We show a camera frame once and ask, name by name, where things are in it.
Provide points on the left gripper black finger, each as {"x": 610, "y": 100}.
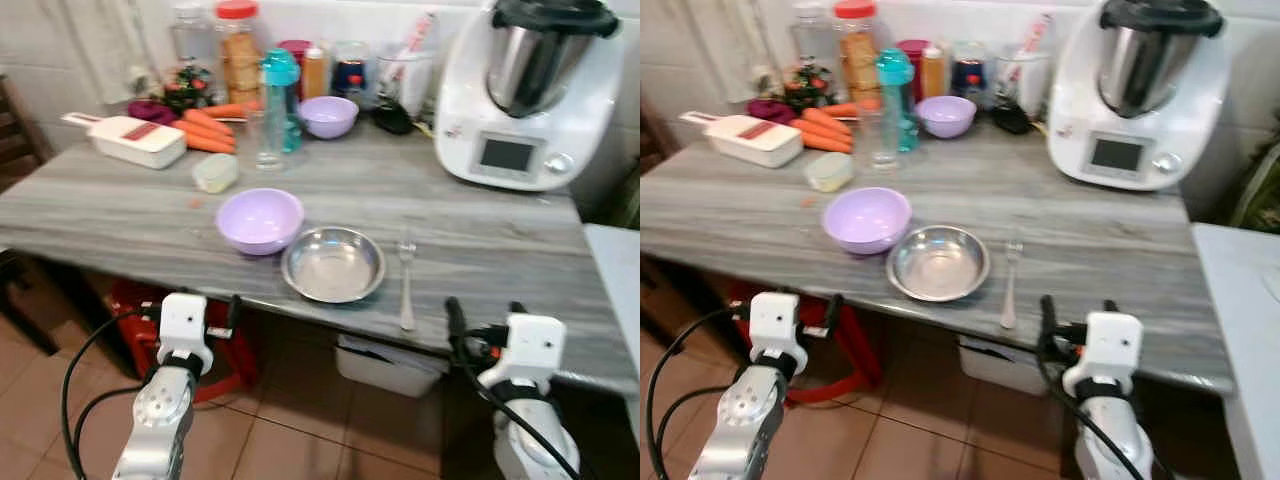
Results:
{"x": 236, "y": 312}
{"x": 834, "y": 312}

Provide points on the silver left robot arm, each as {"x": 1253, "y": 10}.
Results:
{"x": 160, "y": 420}
{"x": 745, "y": 420}

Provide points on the red plastic stool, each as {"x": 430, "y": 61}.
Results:
{"x": 850, "y": 360}
{"x": 235, "y": 365}

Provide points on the silver fork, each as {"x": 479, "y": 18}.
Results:
{"x": 1010, "y": 300}
{"x": 406, "y": 300}

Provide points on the white plastic bin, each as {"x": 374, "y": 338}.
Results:
{"x": 1005, "y": 365}
{"x": 385, "y": 368}

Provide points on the large purple plastic bowl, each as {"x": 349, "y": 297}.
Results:
{"x": 865, "y": 223}
{"x": 258, "y": 225}

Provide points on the white side table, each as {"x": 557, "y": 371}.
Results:
{"x": 615, "y": 290}
{"x": 1240, "y": 330}

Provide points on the stainless steel bowl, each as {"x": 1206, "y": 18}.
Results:
{"x": 938, "y": 264}
{"x": 333, "y": 265}

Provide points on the small lidded plastic container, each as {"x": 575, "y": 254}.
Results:
{"x": 829, "y": 172}
{"x": 215, "y": 173}

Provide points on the green bag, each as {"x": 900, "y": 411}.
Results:
{"x": 625, "y": 205}
{"x": 1260, "y": 190}

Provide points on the clear drinking glass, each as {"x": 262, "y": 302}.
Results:
{"x": 884, "y": 150}
{"x": 270, "y": 150}

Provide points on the orange carrot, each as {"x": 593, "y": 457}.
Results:
{"x": 210, "y": 145}
{"x": 826, "y": 144}
{"x": 825, "y": 120}
{"x": 843, "y": 109}
{"x": 228, "y": 110}
{"x": 815, "y": 132}
{"x": 208, "y": 121}
{"x": 200, "y": 133}

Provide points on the white vegetable slicer red blade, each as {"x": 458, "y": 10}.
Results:
{"x": 140, "y": 145}
{"x": 755, "y": 142}

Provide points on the small black object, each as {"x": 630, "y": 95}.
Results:
{"x": 1011, "y": 119}
{"x": 392, "y": 120}

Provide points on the white food processor steel jug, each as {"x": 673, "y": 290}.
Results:
{"x": 1090, "y": 105}
{"x": 480, "y": 100}

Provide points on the purple vegetable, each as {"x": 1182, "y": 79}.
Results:
{"x": 770, "y": 110}
{"x": 150, "y": 111}

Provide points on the small purple plastic bowl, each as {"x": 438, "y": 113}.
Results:
{"x": 328, "y": 118}
{"x": 945, "y": 117}

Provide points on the dark floral packet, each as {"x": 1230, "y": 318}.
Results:
{"x": 188, "y": 88}
{"x": 808, "y": 87}

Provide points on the white translucent jug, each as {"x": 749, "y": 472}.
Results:
{"x": 405, "y": 85}
{"x": 1022, "y": 82}

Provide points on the teal water bottle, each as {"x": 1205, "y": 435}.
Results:
{"x": 281, "y": 72}
{"x": 895, "y": 72}

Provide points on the small red capped bottle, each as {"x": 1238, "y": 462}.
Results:
{"x": 975, "y": 84}
{"x": 356, "y": 85}

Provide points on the orange sauce bottle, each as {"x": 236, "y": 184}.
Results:
{"x": 314, "y": 75}
{"x": 933, "y": 74}

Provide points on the red lidded cracker jar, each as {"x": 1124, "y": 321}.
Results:
{"x": 238, "y": 60}
{"x": 856, "y": 58}

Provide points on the glass jar dark contents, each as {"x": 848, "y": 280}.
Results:
{"x": 350, "y": 68}
{"x": 968, "y": 66}

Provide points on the red canister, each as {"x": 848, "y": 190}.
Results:
{"x": 293, "y": 48}
{"x": 912, "y": 48}

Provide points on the clear plastic bottle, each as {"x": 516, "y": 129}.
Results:
{"x": 190, "y": 35}
{"x": 810, "y": 32}

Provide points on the red and white packet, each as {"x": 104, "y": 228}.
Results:
{"x": 1038, "y": 35}
{"x": 420, "y": 35}

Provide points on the beige hanging towel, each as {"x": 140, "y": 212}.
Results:
{"x": 105, "y": 45}
{"x": 725, "y": 40}

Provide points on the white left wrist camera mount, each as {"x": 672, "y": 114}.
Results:
{"x": 183, "y": 325}
{"x": 775, "y": 325}

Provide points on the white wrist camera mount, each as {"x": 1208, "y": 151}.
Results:
{"x": 530, "y": 350}
{"x": 1108, "y": 350}
{"x": 775, "y": 325}
{"x": 183, "y": 325}

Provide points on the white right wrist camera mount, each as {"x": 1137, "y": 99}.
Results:
{"x": 1108, "y": 350}
{"x": 530, "y": 350}

